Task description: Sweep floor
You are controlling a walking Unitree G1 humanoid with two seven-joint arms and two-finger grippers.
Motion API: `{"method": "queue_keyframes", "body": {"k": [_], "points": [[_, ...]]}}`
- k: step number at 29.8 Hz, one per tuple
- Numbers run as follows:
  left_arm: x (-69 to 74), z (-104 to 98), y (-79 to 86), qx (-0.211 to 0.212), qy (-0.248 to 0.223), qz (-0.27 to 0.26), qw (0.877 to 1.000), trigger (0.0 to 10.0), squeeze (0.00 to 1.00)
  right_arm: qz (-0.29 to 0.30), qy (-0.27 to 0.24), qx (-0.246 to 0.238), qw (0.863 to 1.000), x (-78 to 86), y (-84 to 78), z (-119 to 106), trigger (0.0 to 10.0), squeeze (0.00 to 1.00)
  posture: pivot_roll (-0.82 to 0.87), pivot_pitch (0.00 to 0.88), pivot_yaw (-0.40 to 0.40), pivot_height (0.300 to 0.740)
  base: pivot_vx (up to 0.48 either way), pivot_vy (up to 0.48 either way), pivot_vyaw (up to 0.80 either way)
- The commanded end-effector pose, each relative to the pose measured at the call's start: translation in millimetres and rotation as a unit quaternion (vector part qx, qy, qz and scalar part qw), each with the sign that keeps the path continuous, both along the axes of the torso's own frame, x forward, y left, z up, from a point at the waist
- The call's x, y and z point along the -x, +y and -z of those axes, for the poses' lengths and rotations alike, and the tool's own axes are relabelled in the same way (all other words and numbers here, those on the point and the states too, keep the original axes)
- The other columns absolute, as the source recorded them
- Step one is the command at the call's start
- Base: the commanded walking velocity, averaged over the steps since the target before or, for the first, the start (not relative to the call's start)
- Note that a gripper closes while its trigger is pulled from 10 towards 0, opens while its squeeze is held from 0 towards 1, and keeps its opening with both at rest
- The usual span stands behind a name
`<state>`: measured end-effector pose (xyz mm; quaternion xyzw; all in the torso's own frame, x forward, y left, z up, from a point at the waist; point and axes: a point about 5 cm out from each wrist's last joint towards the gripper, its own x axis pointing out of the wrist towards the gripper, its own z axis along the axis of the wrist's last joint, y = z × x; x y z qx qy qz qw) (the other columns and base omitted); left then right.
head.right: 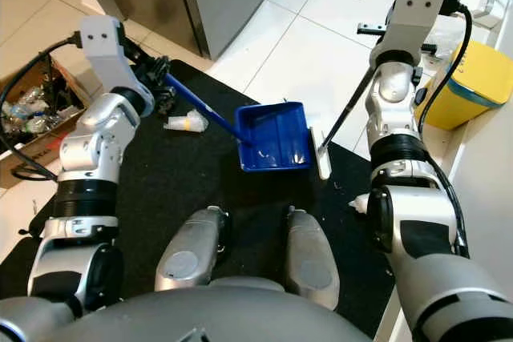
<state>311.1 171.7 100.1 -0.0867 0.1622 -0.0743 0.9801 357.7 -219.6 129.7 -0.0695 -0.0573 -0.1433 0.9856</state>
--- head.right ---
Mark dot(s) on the crushed clear plastic bottle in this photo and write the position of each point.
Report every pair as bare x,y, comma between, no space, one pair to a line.
32,111

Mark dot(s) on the clear plastic bag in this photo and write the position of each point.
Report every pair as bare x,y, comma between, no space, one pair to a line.
442,40

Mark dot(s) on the blue plastic dustpan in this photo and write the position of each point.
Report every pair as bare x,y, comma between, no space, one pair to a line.
276,138

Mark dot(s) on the grey metal bracket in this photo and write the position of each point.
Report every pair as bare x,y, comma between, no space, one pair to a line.
373,29

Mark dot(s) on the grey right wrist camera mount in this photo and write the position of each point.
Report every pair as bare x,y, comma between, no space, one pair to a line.
423,2

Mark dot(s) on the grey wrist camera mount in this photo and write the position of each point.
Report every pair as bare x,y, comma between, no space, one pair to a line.
423,2
103,38

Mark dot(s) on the black foam floor mat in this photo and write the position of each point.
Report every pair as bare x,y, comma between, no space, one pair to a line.
208,182

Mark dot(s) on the cardboard box full of trash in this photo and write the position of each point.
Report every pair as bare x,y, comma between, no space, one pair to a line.
40,154

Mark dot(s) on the yellow trash bin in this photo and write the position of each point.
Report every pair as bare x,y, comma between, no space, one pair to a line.
477,86

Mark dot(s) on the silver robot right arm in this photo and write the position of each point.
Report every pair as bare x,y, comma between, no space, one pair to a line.
397,94

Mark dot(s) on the grey robot torso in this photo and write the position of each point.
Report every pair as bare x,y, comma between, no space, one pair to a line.
208,314

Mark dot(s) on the silver robot left leg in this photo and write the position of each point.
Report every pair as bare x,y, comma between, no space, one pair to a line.
188,250

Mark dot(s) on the crumpled white yellow tissue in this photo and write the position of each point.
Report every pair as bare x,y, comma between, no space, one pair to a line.
184,122

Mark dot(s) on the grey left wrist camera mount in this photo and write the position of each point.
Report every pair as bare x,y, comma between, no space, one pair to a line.
103,38

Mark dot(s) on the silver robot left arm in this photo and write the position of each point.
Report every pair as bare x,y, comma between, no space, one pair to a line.
96,150

